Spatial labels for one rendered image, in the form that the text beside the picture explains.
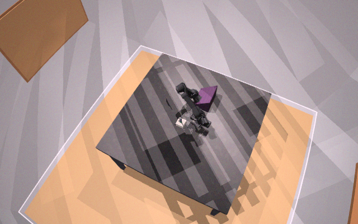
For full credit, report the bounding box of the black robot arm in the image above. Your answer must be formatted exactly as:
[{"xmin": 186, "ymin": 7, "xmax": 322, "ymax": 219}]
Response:
[{"xmin": 176, "ymin": 82, "xmax": 209, "ymax": 128}]

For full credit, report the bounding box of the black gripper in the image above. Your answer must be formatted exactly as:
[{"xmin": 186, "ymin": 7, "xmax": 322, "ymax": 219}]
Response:
[{"xmin": 190, "ymin": 114, "xmax": 211, "ymax": 128}]

